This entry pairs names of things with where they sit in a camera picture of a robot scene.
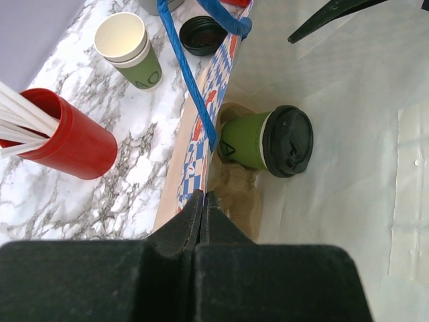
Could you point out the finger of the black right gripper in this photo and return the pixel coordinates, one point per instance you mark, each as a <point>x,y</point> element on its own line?
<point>334,9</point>

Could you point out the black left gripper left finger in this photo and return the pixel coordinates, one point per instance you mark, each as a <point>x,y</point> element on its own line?
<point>104,280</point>

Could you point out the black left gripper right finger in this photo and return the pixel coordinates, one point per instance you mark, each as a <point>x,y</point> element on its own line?
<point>238,280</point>

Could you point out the checkered paper takeout bag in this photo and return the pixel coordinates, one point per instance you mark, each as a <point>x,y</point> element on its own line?
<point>362,80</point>

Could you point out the black plastic cup lid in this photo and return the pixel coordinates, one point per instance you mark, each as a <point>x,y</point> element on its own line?
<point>287,141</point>

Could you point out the red plastic basket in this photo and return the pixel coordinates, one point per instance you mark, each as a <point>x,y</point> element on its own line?
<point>238,3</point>

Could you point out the black lid stack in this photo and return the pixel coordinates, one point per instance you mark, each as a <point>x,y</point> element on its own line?
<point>202,35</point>

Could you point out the red plastic straw holder cup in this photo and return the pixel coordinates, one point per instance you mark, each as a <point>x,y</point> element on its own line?
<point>79,147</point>

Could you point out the white wrapped straws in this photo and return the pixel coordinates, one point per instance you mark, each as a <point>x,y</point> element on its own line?
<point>24,123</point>

